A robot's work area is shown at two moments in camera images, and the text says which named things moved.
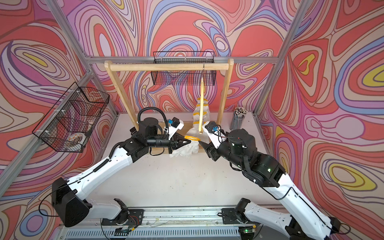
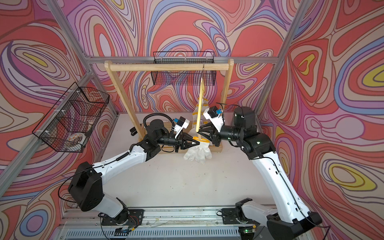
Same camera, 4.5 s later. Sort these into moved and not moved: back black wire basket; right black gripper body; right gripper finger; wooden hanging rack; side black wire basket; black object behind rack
Moved: right gripper finger; right black gripper body
Not moved: side black wire basket; wooden hanging rack; back black wire basket; black object behind rack
